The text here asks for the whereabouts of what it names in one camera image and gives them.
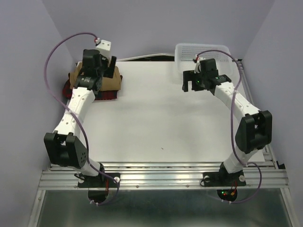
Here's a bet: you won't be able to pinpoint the tan brown skirt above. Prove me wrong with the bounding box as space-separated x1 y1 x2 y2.
69 62 122 91

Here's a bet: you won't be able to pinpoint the white plastic basket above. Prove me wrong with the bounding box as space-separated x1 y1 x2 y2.
174 43 233 82

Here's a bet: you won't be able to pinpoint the red black plaid skirt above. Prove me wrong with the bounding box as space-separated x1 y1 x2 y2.
62 79 118 101

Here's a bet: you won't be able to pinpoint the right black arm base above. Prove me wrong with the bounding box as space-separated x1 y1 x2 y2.
200 171 246 202

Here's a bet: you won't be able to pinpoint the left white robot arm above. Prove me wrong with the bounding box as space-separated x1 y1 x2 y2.
44 49 116 186

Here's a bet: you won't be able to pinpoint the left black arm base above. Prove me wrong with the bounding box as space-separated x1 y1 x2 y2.
74 173 117 206

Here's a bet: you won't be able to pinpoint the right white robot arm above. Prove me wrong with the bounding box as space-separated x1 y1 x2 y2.
182 58 272 187

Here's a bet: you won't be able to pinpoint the white board strip behind table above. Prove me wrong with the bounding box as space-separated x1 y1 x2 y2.
117 53 175 62

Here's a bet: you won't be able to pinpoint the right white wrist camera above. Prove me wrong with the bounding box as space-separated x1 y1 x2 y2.
193 55 204 73

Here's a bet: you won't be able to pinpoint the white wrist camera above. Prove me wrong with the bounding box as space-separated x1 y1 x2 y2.
193 55 204 73
95 38 111 58

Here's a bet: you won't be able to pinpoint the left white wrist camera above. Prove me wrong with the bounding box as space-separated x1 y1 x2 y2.
95 38 111 58

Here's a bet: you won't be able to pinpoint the aluminium frame rails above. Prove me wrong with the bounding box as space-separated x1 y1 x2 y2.
29 61 298 227

